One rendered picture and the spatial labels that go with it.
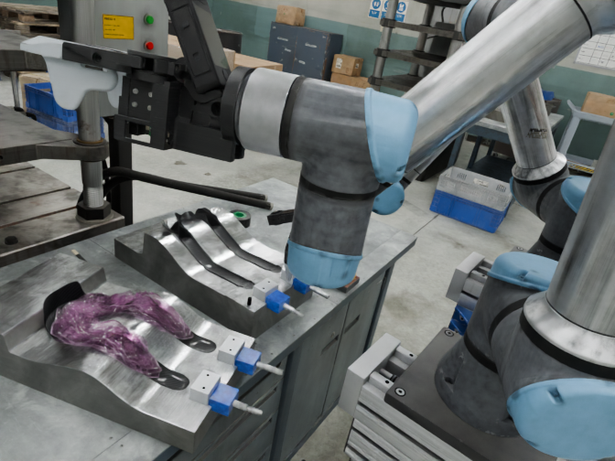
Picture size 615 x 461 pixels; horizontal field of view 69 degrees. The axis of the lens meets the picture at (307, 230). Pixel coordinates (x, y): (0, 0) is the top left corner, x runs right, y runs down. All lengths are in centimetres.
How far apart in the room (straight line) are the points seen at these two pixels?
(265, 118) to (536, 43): 27
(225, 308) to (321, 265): 67
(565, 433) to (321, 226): 30
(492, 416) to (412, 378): 12
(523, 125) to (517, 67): 59
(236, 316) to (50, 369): 38
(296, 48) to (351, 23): 100
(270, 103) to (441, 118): 20
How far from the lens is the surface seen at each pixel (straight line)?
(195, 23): 44
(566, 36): 52
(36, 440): 94
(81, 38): 144
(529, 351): 51
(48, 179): 192
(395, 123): 38
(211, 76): 43
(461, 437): 69
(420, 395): 71
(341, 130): 38
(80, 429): 94
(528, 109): 108
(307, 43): 808
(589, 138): 730
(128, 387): 89
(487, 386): 68
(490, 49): 51
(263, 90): 40
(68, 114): 466
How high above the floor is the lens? 151
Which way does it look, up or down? 27 degrees down
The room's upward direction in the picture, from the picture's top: 10 degrees clockwise
